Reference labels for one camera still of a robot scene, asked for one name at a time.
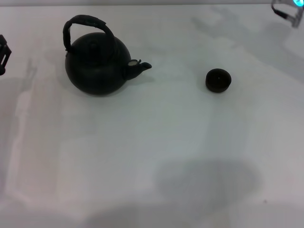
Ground small dark round teacup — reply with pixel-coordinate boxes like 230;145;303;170
205;68;232;93

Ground black cable with silver plug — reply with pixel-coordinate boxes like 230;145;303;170
271;3;289;19

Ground black round teapot with handle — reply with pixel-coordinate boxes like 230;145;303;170
63;14;152;96

